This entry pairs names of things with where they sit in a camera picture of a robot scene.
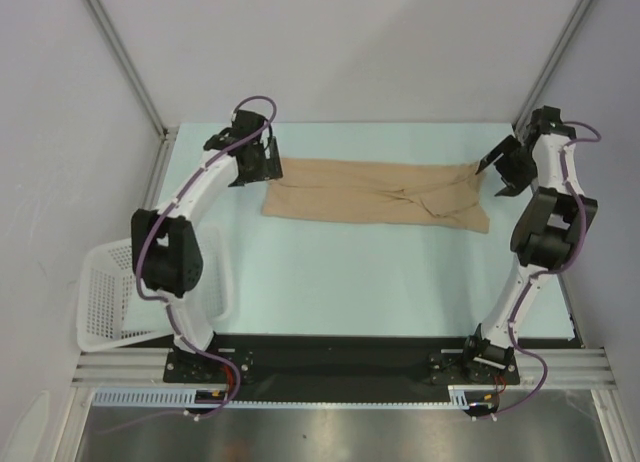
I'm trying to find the beige t shirt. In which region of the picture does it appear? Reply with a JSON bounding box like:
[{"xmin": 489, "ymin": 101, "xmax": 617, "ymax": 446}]
[{"xmin": 262, "ymin": 158, "xmax": 490, "ymax": 234}]

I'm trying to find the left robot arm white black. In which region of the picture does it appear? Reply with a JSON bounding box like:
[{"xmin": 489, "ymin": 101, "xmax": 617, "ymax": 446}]
[{"xmin": 131, "ymin": 105, "xmax": 283, "ymax": 382}]

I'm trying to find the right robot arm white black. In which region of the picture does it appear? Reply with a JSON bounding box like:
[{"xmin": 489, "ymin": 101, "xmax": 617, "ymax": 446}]
[{"xmin": 461, "ymin": 106, "xmax": 598, "ymax": 383}]

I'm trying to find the white perforated plastic basket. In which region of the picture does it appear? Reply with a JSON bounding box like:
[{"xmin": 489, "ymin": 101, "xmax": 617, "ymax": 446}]
[{"xmin": 76, "ymin": 223, "xmax": 234, "ymax": 352}]

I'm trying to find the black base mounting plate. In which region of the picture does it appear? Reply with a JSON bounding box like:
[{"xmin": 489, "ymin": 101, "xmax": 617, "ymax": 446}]
[{"xmin": 102, "ymin": 331, "xmax": 584, "ymax": 391}]

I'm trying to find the right aluminium frame post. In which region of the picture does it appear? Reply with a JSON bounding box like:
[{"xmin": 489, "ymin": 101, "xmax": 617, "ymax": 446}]
[{"xmin": 511, "ymin": 0, "xmax": 597, "ymax": 135}]

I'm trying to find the aluminium frame post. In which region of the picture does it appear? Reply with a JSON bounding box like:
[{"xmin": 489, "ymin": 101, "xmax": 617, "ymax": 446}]
[
  {"xmin": 511, "ymin": 0, "xmax": 597, "ymax": 135},
  {"xmin": 82, "ymin": 0, "xmax": 169, "ymax": 141}
]

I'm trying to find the slotted cable duct rail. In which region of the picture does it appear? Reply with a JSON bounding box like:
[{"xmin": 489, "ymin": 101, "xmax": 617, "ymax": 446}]
[{"xmin": 92, "ymin": 384, "xmax": 501, "ymax": 411}]

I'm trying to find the left aluminium frame post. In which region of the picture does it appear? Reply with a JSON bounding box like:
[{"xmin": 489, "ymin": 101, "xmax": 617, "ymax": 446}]
[{"xmin": 82, "ymin": 0, "xmax": 169, "ymax": 141}]

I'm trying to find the aluminium front rail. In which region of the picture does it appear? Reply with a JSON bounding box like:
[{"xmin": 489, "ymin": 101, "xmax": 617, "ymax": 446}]
[{"xmin": 73, "ymin": 348, "xmax": 616, "ymax": 390}]

